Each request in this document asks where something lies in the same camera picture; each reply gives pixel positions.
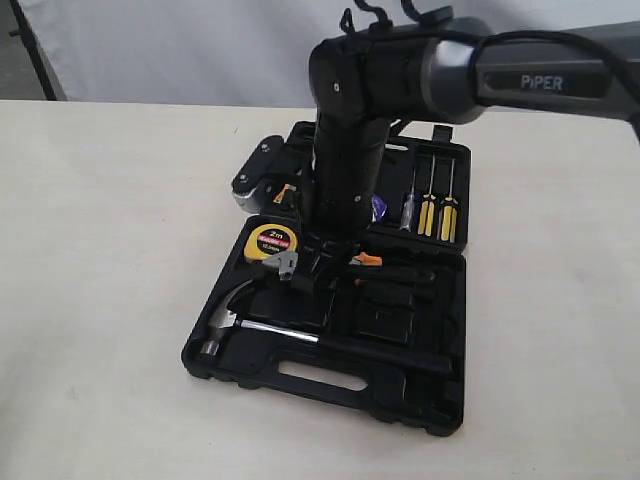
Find black stand pole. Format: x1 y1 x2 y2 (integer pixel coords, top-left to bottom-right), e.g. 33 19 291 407
8 0 59 101

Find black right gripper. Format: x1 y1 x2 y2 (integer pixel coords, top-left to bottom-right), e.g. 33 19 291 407
292 111 390 295

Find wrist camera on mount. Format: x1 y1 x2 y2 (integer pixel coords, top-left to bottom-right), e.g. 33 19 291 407
231 135 310 214

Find orange utility knife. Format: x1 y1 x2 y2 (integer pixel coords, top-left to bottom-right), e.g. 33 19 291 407
273 183 297 206

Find black plastic tool case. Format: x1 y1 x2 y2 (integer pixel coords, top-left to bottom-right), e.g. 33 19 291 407
181 121 471 437

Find adjustable wrench black handle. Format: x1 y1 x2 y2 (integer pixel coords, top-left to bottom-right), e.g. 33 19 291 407
258 251 436 294

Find black electrical tape roll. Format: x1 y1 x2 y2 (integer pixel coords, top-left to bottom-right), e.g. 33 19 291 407
371 194 388 223

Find yellow black screwdriver right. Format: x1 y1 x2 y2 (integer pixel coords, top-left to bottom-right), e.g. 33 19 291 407
438 159 458 243

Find orange handled pliers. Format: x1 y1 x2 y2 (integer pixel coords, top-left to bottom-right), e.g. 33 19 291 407
346 251 383 286

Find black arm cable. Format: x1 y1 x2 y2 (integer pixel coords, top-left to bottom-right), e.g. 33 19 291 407
339 0 640 146

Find yellow tape measure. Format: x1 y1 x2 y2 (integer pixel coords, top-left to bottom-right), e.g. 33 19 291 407
243 223 298 263

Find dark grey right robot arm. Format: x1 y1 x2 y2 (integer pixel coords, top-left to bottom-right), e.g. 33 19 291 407
292 7 639 292

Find claw hammer black grip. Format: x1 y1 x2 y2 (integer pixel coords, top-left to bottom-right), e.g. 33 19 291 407
199 280 453 377

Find yellow black screwdriver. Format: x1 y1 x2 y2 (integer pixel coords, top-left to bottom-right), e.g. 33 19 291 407
417 156 436 237
438 159 458 243

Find clear voltage tester screwdriver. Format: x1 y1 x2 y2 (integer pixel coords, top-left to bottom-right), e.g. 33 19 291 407
399 169 417 231

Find yellow black screwdriver left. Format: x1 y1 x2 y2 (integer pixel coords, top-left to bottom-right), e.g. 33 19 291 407
417 156 436 237

